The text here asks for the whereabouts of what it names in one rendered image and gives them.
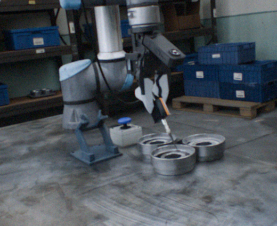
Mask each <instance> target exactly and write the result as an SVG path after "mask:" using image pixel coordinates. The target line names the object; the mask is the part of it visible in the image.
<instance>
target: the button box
mask: <svg viewBox="0 0 277 226"><path fill-rule="evenodd" d="M110 136H111V140H112V142H113V144H115V145H118V146H121V147H122V148H125V147H126V146H130V145H134V144H137V140H138V139H139V137H142V136H143V133H142V127H139V126H136V125H132V124H127V127H123V125H122V126H118V127H115V128H110Z"/></svg>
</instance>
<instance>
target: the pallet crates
mask: <svg viewBox="0 0 277 226"><path fill-rule="evenodd" d="M255 42H256V41H251V42H239V43H218V44H211V45H205V46H202V47H197V48H198V61H196V62H191V63H187V64H183V65H182V66H183V79H184V80H183V81H184V84H183V85H184V89H185V96H182V97H177V98H174V99H172V102H173V103H172V104H173V110H181V111H185V112H193V113H204V114H213V115H221V116H228V117H237V118H244V119H249V120H252V119H254V118H256V112H261V113H270V112H272V111H274V110H275V105H277V60H255V59H256V49H255V47H256V46H255ZM192 63H195V64H194V65H191V64H192ZM185 102H188V103H189V104H190V105H200V106H204V107H203V108H204V109H196V108H187V107H186V105H185ZM218 107H219V108H228V109H237V110H240V114H238V113H227V112H218Z"/></svg>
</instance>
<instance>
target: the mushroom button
mask: <svg viewBox="0 0 277 226"><path fill-rule="evenodd" d="M130 122H131V118H129V117H124V118H120V119H119V120H118V123H119V124H123V127H127V123H130Z"/></svg>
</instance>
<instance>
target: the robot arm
mask: <svg viewBox="0 0 277 226"><path fill-rule="evenodd" d="M59 1H60V4H61V6H62V8H63V9H79V8H82V5H81V0H59ZM83 2H84V6H85V8H92V7H95V15H96V25H97V34H98V43H99V54H98V55H97V56H98V58H99V62H100V65H101V68H102V71H103V73H104V76H105V78H106V80H107V82H108V85H109V87H110V88H111V90H112V91H113V92H114V91H121V90H126V89H129V88H130V87H131V86H132V84H133V80H134V76H136V80H137V83H138V86H139V87H138V88H137V89H136V90H135V95H136V97H137V98H138V99H140V100H142V101H143V102H144V105H145V107H146V109H147V110H148V112H149V113H153V109H154V103H153V98H154V97H153V94H152V91H153V92H154V94H155V95H156V96H158V97H159V98H163V100H164V102H165V103H166V99H167V96H168V91H169V89H170V85H171V69H170V68H171V67H173V66H179V65H183V62H184V58H185V57H186V55H184V54H183V53H182V52H180V50H179V49H178V48H176V47H175V46H174V45H172V44H171V42H170V41H168V40H167V39H166V38H165V37H163V35H162V34H161V33H159V32H155V33H153V31H157V30H160V26H159V25H157V23H160V13H159V6H158V0H83ZM119 5H127V9H128V17H129V25H130V26H132V27H130V29H128V34H131V39H132V45H133V51H130V53H125V52H124V51H123V50H122V36H121V24H120V13H119ZM59 73H60V81H61V88H62V95H63V101H64V105H65V107H64V111H63V116H62V127H63V128H64V129H77V126H78V125H79V124H80V122H81V121H82V120H81V118H80V117H79V115H82V114H86V115H87V116H88V118H89V121H90V123H91V124H95V123H96V122H97V120H98V112H99V107H98V105H97V103H96V100H95V95H97V94H103V93H107V92H110V91H109V89H108V87H107V86H106V83H105V82H104V80H103V77H102V75H101V72H100V69H99V66H98V64H97V62H96V63H91V61H90V60H89V59H85V60H83V61H78V62H74V63H70V64H66V65H64V66H62V67H61V68H60V70H59ZM153 73H156V74H155V84H154V85H153V81H152V80H150V79H149V78H148V77H152V74H153Z"/></svg>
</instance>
